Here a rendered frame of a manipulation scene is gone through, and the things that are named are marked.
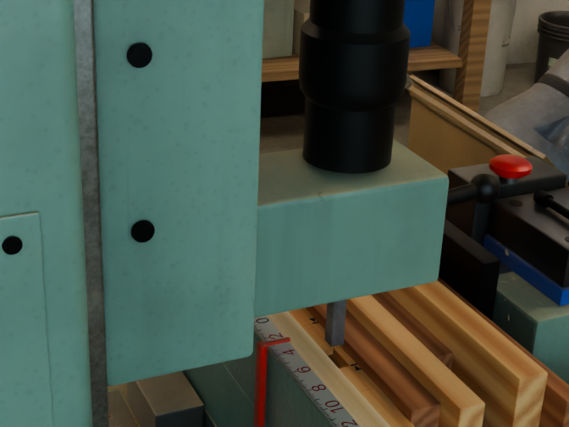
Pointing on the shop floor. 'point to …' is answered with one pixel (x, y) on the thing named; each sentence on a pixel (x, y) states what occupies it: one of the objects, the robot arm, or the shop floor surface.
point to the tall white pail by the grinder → (502, 8)
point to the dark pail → (551, 40)
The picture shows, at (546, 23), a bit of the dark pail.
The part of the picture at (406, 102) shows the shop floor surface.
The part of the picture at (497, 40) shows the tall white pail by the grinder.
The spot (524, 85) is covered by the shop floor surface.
